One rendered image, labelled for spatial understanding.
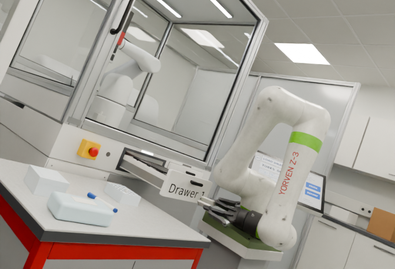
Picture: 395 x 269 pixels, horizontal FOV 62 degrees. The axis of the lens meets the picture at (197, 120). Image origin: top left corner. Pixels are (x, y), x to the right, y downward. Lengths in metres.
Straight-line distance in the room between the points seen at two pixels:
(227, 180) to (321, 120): 0.46
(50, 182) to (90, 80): 0.55
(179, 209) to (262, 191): 0.68
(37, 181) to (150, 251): 0.37
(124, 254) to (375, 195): 4.14
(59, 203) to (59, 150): 0.58
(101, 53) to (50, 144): 0.42
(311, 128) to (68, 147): 0.95
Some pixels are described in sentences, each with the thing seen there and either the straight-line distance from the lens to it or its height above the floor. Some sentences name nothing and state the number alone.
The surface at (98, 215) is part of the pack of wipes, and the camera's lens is 0.92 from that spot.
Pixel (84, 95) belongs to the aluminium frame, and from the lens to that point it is 1.43.
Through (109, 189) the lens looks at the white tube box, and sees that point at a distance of 1.32.
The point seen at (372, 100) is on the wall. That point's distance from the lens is 5.21.
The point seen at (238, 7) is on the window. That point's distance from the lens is 2.06.
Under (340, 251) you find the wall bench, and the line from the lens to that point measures 4.17.
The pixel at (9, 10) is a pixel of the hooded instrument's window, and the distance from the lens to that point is 1.07.
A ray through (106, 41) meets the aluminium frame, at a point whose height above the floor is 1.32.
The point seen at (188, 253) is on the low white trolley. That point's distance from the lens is 1.19.
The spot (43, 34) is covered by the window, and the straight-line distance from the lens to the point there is 2.02.
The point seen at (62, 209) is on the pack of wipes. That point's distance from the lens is 0.88.
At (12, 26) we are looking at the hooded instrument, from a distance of 1.08.
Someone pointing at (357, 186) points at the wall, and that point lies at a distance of 4.92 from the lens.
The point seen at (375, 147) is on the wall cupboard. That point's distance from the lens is 4.59.
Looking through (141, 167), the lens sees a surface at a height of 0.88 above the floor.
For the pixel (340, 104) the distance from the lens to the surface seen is 3.05.
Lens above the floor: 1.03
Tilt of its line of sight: 5 degrees up
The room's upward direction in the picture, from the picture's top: 22 degrees clockwise
